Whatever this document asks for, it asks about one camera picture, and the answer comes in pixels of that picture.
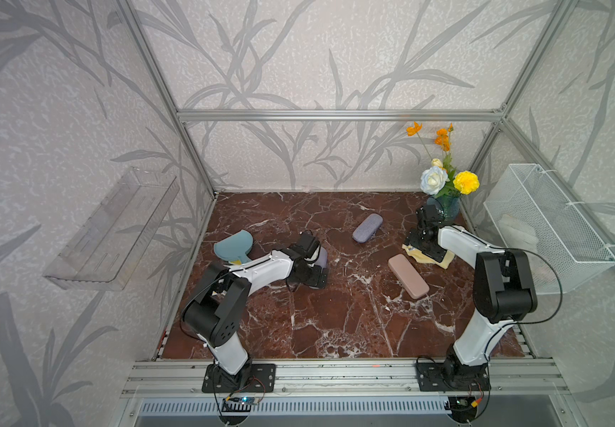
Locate glass flower vase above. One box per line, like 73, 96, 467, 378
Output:
427, 195, 460, 225

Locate white wire mesh basket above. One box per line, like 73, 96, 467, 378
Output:
484, 164, 615, 295

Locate artificial flower bouquet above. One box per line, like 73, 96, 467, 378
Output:
420, 124, 481, 197

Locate pink eyeglass case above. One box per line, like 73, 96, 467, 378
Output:
388, 254, 430, 299

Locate white items in basket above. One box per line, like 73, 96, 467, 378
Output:
498, 213, 539, 261

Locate aluminium front rail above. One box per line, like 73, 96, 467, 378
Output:
121, 359, 571, 399

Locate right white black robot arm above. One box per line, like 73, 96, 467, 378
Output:
405, 204, 537, 375

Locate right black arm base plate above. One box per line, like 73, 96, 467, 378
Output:
414, 356, 492, 392

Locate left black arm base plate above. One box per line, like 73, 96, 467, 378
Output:
202, 363, 277, 394

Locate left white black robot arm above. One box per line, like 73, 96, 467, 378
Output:
180, 231, 328, 376

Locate clear acrylic wall shelf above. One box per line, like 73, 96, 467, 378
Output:
42, 167, 180, 291

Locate yellow microfiber cloth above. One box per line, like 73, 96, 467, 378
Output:
402, 245, 454, 270

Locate blue-grey fabric eyeglass case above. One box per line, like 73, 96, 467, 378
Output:
315, 247, 328, 269

